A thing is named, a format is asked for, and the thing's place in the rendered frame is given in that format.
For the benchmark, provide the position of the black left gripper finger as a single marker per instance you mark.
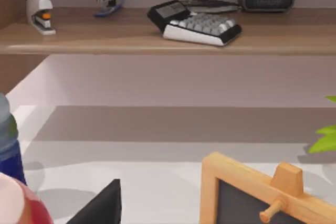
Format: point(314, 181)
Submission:
point(105, 205)

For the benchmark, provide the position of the red and white can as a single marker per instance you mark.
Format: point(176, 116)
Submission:
point(18, 203)

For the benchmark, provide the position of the blue bottle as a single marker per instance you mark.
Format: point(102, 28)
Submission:
point(8, 150)

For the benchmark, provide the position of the wooden framed blackboard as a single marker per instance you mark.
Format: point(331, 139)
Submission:
point(236, 197)

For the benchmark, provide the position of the wooden shelf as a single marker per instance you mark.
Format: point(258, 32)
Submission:
point(105, 37)

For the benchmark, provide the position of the white stapler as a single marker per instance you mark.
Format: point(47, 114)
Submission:
point(40, 14)

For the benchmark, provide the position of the black and white calculator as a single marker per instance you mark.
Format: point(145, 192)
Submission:
point(194, 23)

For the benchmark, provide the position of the black computer mouse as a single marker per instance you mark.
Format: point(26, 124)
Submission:
point(212, 5)

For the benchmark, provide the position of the green plant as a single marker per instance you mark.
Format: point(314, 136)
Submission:
point(326, 136)

